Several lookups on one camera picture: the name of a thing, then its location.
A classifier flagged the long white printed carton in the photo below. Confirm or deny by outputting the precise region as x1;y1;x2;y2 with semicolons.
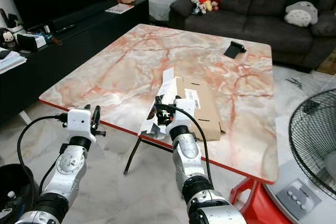
139;68;177;140

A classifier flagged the black rubbish bin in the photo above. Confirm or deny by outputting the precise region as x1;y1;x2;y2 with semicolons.
0;164;35;224

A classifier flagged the flat brown cardboard box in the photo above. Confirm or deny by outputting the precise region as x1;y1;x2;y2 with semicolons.
176;76;224;141

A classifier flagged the black tv console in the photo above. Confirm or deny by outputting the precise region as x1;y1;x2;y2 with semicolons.
0;0;149;125

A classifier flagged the black phone stand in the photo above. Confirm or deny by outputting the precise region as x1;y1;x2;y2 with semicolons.
224;40;246;59

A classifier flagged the black remote control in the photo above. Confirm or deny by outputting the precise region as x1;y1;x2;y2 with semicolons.
55;24;77;33

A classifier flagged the white black device box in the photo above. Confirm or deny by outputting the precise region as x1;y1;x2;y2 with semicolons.
17;33;48;51

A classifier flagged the black soundbar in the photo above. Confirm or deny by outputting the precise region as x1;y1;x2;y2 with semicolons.
50;5;108;31

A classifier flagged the stack of white papers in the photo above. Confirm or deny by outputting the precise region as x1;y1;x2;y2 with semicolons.
0;50;28;74

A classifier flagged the white lace covered side table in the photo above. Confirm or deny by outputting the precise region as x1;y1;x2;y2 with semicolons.
148;0;174;23

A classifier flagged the printed pamphlet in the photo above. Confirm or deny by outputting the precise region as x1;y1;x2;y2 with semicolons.
105;4;134;14

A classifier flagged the clear plastic bottle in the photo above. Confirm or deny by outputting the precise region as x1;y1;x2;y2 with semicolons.
5;190;17;204

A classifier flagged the dark brown fabric sofa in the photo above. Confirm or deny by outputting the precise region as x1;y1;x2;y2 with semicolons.
169;0;336;72

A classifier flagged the red plastic stool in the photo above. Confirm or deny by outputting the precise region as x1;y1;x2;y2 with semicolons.
228;178;284;224

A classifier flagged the small black floor item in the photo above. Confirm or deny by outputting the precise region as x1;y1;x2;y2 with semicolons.
286;77;303;89

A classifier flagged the grey black standing fan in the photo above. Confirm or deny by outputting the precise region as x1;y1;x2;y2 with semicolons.
265;89;336;224

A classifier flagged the grey totoro plush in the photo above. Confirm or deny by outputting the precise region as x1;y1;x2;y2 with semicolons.
285;0;321;27

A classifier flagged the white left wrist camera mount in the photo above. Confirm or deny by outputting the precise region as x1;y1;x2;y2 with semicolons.
67;109;93;143

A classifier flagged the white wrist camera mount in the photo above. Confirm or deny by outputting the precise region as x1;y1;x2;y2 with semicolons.
67;109;93;143
172;98;196;127

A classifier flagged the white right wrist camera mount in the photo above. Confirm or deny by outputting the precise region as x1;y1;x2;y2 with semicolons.
172;98;196;127

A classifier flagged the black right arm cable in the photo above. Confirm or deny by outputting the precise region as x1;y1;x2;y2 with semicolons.
157;103;214;184

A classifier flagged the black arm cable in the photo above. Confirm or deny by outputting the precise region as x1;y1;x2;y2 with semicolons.
17;115;69;204
157;103;214;184

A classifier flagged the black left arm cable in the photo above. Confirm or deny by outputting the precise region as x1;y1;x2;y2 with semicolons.
17;115;69;204

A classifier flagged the black cordless phone cradle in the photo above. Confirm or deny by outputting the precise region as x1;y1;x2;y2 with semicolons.
0;8;24;33

